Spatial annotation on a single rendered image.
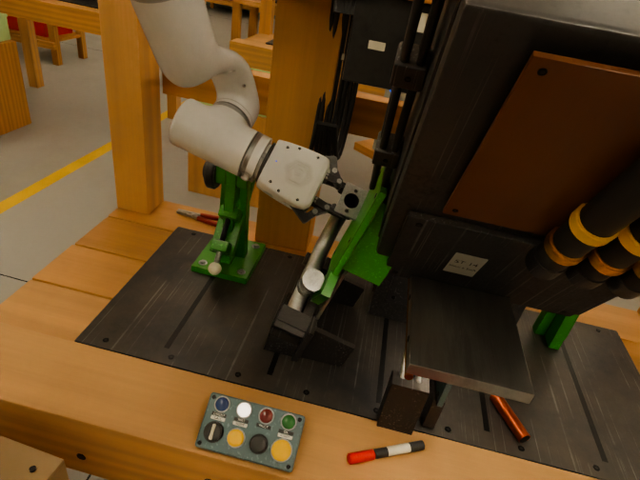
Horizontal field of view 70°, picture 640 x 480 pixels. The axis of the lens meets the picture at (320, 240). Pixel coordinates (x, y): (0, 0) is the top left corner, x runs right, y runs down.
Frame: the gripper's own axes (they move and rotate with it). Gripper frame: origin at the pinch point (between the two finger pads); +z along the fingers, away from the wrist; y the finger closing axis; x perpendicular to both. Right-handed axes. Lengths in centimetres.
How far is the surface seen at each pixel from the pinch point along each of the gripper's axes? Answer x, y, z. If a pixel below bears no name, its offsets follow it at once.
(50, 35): 404, 151, -322
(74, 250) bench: 36, -28, -49
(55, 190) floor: 227, -4, -150
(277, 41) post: 10.1, 27.7, -25.7
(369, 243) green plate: -6.9, -6.5, 5.6
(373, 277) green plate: -3.0, -10.4, 9.3
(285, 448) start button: -5.4, -39.4, 6.7
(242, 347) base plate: 13.9, -30.2, -4.9
